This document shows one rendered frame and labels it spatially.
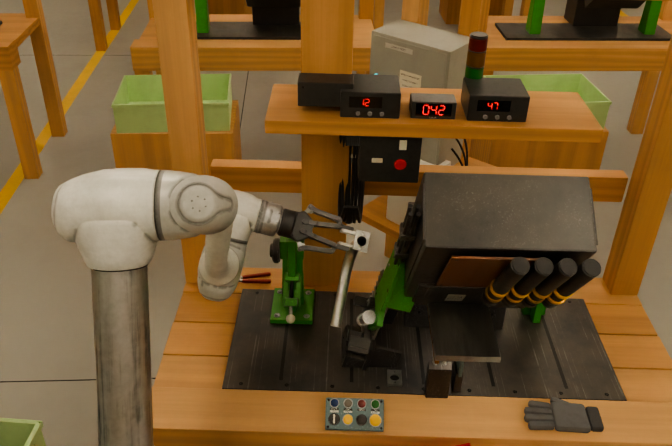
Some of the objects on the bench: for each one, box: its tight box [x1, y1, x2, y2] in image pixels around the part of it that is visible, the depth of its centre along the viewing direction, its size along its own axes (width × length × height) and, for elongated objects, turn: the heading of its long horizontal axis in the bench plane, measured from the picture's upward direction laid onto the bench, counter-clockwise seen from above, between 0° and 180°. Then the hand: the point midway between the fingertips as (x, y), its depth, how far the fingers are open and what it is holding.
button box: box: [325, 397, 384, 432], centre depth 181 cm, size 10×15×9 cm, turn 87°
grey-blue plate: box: [451, 361, 464, 392], centre depth 189 cm, size 10×2×14 cm, turn 177°
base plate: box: [222, 289, 627, 401], centre depth 207 cm, size 42×110×2 cm, turn 87°
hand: (351, 239), depth 189 cm, fingers closed on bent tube, 3 cm apart
